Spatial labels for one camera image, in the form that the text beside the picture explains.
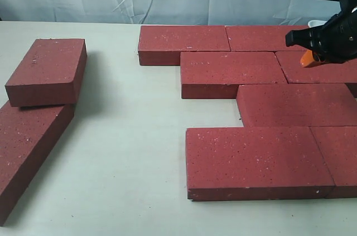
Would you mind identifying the third row red brick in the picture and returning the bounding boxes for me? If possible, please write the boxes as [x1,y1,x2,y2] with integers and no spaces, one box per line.
[237,84,356,127]

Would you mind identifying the red brick with white specks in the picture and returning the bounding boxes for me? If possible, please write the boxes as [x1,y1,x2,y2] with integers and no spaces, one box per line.
[5,38,87,107]

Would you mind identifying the front large red brick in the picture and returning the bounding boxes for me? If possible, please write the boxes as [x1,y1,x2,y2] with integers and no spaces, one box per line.
[185,127,335,201]

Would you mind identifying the red brick with groove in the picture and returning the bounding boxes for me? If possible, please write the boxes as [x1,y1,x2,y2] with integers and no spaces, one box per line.
[180,51,287,99]

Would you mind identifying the front right red brick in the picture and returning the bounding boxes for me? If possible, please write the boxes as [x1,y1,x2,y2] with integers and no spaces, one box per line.
[310,126,356,199]

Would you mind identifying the long red brick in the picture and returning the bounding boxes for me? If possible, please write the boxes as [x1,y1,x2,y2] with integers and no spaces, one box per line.
[1,102,74,225]

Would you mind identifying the white plastic tray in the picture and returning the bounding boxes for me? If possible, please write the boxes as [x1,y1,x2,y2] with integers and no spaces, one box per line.
[308,20,326,28]

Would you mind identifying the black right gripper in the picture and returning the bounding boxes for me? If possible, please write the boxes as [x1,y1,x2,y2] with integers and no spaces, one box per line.
[285,11,356,68]

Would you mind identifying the second row right brick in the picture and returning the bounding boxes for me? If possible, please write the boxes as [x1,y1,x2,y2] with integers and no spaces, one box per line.
[275,51,356,97]

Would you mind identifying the back right red brick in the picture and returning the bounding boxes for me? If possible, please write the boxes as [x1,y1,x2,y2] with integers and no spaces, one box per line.
[225,25,308,52]

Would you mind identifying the back left red brick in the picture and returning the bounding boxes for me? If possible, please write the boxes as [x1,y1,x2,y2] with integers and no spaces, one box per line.
[138,25,230,66]

